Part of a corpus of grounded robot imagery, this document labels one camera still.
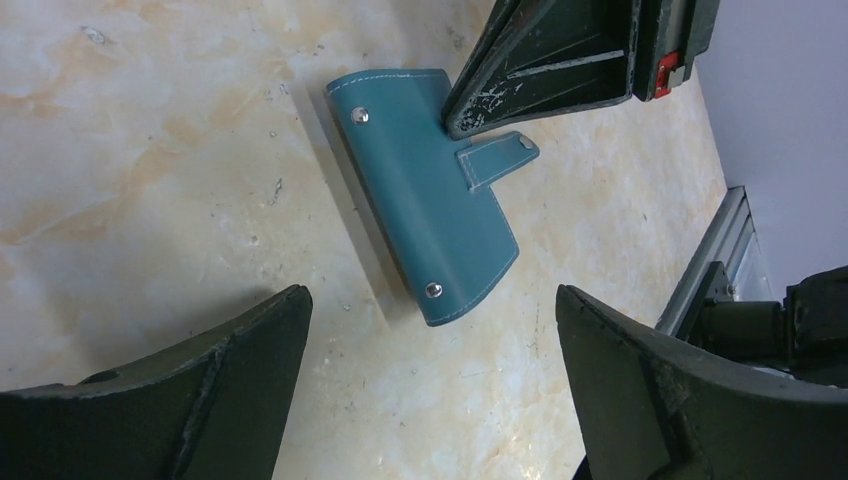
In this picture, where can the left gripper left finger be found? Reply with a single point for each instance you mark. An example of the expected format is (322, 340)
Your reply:
(214, 406)

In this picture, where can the blue card holder wallet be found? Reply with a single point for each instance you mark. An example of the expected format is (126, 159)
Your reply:
(432, 194)

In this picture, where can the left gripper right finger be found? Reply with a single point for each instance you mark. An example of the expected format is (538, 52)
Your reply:
(651, 406)

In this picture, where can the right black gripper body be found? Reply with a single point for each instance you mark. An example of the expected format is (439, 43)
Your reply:
(671, 34)

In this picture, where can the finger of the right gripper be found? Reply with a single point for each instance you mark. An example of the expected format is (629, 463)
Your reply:
(542, 58)

